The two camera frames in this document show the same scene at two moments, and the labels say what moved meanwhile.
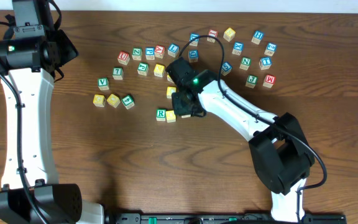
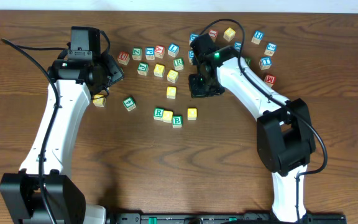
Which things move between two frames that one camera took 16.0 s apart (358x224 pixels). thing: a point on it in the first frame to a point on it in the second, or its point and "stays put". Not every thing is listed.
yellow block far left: (99, 100) stays put
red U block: (123, 58) stays put
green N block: (245, 63) stays put
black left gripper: (27, 28) to (111, 73)
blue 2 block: (271, 48) stays put
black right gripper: (178, 107) to (196, 92)
